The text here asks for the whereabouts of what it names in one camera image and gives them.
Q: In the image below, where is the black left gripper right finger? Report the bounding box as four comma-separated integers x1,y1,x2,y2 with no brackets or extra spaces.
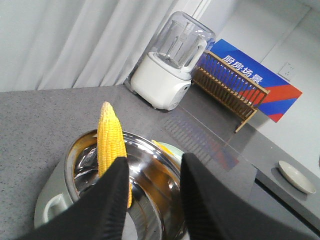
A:
180,152,314,240

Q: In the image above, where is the green electric cooking pot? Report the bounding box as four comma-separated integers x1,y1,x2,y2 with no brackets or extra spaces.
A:
34,130,187,240

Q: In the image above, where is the blue red sign board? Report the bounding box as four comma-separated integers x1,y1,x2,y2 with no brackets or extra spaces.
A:
197,39,302,123

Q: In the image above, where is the light green plate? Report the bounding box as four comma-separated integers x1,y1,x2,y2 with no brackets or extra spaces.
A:
160,142,184,166

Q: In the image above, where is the yellow corn cob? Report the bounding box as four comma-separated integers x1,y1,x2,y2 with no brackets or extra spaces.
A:
96,101,133,209
151,139,174,156

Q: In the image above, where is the white rice cooker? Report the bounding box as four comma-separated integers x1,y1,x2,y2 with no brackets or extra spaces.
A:
130,11,216,111

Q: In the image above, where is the white wall socket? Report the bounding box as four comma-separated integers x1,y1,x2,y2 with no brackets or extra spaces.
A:
278,62,296,81

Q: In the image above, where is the wooden dish rack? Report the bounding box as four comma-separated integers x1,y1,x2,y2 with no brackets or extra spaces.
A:
192,50,270,133

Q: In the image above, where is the grey curtain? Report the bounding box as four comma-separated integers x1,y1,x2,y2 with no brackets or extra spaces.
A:
0,0,176,92

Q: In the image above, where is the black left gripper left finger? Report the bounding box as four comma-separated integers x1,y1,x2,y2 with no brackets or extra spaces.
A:
21,157,129,240

